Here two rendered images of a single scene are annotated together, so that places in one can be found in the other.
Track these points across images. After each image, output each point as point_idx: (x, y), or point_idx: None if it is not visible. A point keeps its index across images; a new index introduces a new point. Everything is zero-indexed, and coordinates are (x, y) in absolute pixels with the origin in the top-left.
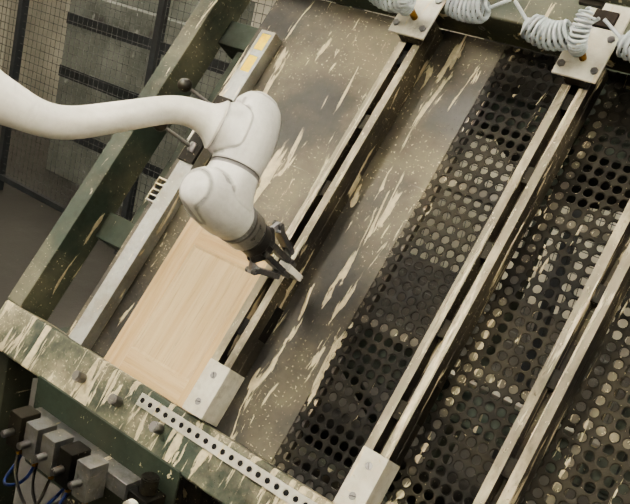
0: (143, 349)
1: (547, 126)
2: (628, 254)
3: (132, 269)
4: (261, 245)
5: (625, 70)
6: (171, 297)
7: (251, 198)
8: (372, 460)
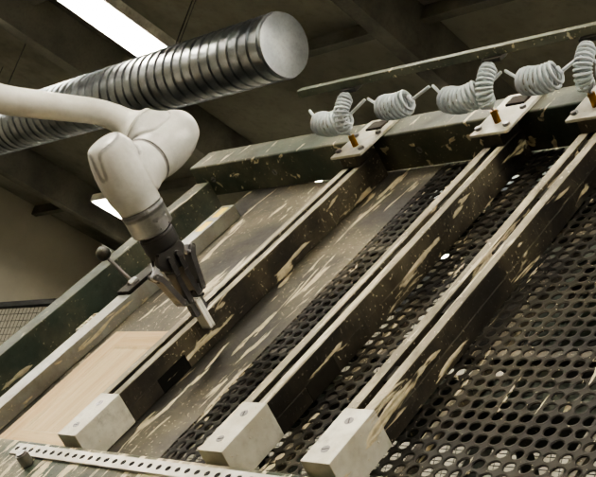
0: (34, 428)
1: (465, 172)
2: (530, 215)
3: (43, 377)
4: (165, 238)
5: (546, 144)
6: (78, 386)
7: (157, 173)
8: (249, 408)
